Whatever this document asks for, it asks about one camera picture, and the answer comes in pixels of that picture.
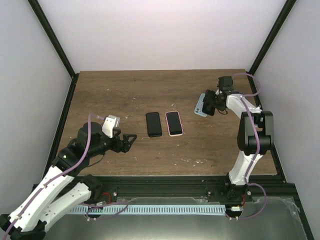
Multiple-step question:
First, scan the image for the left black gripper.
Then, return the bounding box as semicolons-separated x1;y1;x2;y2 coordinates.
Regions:
89;129;138;158

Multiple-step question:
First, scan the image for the light blue phone case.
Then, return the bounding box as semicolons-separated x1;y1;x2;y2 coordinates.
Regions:
194;93;207;118

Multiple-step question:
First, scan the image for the pink phone case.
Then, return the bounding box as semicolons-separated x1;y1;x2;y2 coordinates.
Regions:
165;110;185;137

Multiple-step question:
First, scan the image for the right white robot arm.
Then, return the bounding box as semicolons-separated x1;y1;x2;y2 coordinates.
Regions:
200;76;274;202

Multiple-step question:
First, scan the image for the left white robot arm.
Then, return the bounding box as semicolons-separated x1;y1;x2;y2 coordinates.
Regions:
0;122;137;240

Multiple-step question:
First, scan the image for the light blue slotted strip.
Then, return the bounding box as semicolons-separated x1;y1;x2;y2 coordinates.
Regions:
68;204;226;216

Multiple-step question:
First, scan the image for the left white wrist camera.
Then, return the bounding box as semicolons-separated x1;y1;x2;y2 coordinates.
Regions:
102;115;121;139

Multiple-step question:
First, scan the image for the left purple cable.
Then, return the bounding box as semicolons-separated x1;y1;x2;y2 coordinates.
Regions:
2;113;106;238

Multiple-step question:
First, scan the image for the right black frame post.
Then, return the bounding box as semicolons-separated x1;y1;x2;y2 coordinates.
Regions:
248;0;297;75

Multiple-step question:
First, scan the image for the black frame post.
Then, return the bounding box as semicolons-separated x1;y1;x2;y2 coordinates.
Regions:
28;0;77;79
248;0;297;75

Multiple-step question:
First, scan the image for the black front rail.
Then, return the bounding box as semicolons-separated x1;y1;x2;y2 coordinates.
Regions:
92;176;296;201

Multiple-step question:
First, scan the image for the left black frame post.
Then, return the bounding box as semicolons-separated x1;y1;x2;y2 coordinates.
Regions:
28;0;77;79

